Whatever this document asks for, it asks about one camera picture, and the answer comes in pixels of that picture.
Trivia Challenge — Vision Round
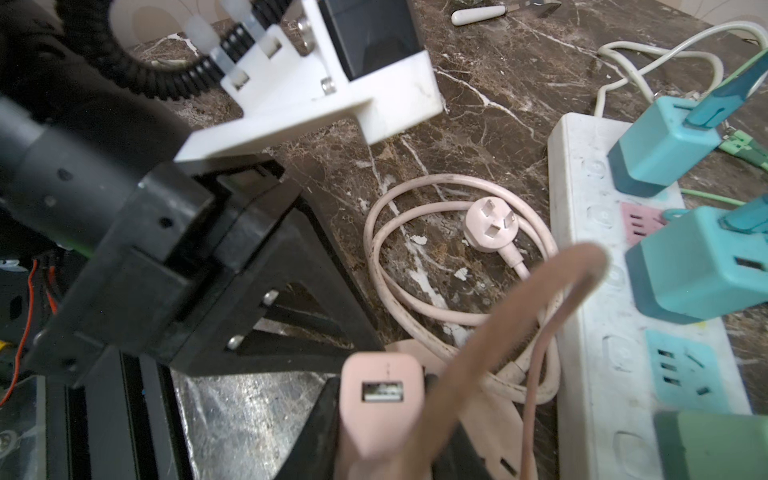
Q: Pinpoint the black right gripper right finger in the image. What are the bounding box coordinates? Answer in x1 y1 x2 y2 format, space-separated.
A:
422 374 493 480

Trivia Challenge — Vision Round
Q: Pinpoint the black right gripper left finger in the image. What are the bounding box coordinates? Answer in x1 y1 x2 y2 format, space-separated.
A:
290 377 340 479

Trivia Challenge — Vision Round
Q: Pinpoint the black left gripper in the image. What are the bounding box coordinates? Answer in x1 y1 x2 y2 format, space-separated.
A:
24 158 383 387

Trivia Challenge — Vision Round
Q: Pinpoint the pink charging cable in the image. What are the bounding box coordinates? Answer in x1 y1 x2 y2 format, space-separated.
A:
395 241 612 480

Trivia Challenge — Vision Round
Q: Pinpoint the pink charger plug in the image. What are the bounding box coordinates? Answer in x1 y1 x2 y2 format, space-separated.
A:
334 352 425 479

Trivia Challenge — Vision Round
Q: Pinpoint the green charger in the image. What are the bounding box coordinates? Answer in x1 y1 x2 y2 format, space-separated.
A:
625 206 767 324

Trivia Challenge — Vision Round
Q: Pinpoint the teal charger plug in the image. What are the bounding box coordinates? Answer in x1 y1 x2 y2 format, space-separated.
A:
608 96 721 198

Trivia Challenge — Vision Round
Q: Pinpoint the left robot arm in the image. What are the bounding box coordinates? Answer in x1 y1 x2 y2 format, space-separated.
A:
1 1 382 387

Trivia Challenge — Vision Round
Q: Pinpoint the round pink power socket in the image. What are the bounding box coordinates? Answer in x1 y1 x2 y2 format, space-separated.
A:
385 339 523 479

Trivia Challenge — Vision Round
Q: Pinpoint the white colourful power strip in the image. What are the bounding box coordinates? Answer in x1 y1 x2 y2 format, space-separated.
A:
548 112 751 479

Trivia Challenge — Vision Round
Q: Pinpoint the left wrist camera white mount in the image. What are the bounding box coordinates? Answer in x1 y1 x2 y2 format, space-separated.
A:
174 1 443 163

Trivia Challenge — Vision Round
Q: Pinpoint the pink round socket cord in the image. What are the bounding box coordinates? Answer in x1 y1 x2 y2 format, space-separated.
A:
362 173 562 406

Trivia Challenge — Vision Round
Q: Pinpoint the teal charging cable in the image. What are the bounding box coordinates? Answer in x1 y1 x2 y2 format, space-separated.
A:
659 47 768 235

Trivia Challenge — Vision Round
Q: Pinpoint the white power strip cord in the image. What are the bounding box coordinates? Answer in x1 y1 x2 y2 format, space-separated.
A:
592 20 768 118

